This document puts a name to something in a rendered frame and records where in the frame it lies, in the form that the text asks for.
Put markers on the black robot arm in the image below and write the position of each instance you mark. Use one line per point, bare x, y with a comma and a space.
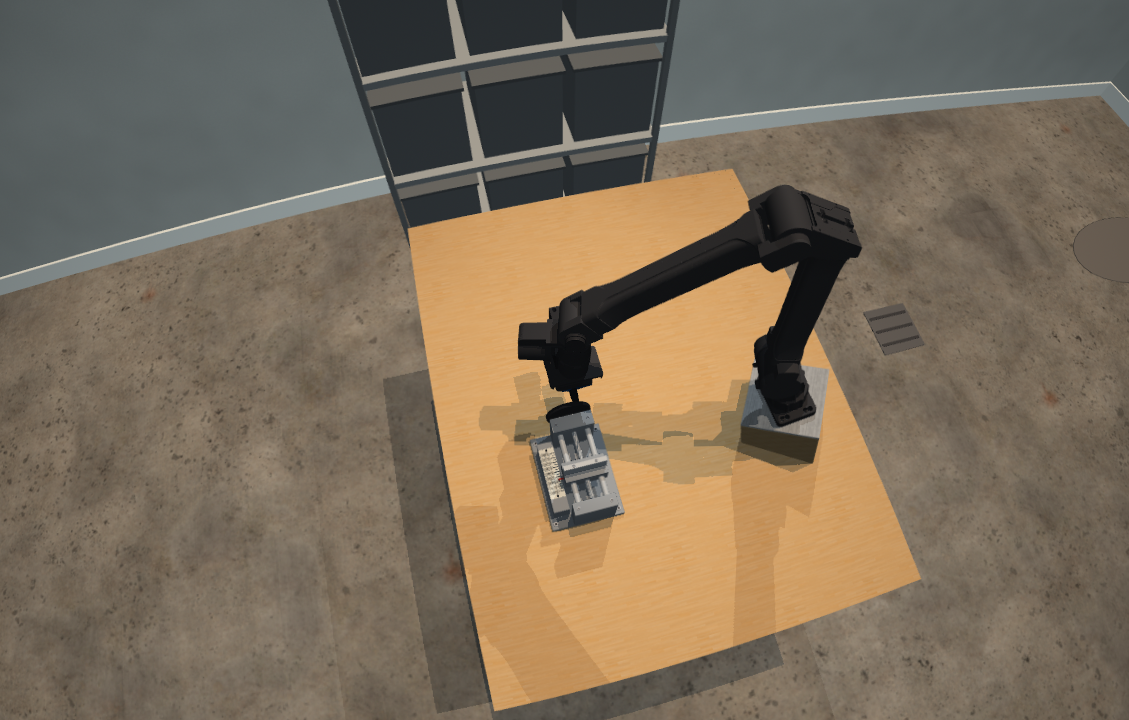
583, 317

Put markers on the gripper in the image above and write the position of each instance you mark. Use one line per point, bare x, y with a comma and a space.
566, 377

